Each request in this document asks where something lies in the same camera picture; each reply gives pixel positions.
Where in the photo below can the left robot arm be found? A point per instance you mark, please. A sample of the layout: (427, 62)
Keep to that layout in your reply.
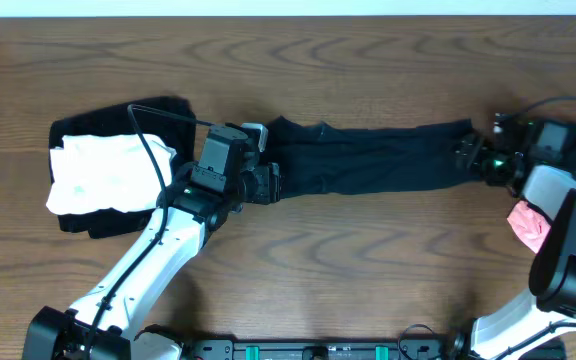
(106, 323)

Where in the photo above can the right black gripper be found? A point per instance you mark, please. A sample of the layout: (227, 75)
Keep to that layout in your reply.
(471, 154)

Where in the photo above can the black t-shirt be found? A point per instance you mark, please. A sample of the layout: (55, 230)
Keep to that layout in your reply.
(321, 159)

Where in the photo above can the black fabric storage container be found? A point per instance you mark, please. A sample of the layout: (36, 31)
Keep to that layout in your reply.
(113, 121)

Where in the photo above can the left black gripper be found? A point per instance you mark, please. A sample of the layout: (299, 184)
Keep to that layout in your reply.
(272, 183)

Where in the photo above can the white folded garment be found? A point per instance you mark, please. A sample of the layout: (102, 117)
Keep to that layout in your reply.
(117, 172)

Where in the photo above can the pink crumpled garment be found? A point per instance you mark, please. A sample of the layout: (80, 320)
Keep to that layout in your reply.
(528, 225)

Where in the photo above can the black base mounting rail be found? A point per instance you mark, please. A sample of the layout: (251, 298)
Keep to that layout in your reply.
(318, 350)

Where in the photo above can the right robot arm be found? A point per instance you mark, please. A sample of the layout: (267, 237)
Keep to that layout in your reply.
(530, 325)

